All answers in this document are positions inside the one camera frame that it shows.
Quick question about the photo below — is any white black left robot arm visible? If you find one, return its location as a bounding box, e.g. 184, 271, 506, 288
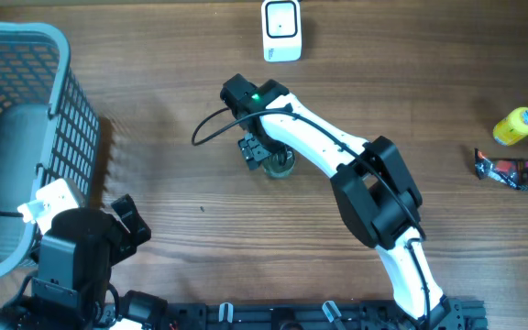
0, 195, 169, 329

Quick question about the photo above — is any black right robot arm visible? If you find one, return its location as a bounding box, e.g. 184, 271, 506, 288
220, 74, 452, 329

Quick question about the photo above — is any white barcode scanner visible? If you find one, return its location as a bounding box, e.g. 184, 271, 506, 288
260, 0, 303, 62

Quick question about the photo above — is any grey plastic mesh basket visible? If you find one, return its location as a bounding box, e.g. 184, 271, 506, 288
0, 22, 100, 278

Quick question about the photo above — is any tin can with pull tab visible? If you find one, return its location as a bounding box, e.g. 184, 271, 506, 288
261, 148, 296, 179

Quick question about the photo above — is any yellow candy jar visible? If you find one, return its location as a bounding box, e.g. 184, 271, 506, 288
492, 107, 528, 146

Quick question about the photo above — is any red black snack packet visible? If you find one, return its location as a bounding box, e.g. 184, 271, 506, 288
474, 148, 528, 192

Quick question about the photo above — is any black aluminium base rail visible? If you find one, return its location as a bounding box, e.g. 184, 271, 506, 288
84, 289, 489, 330

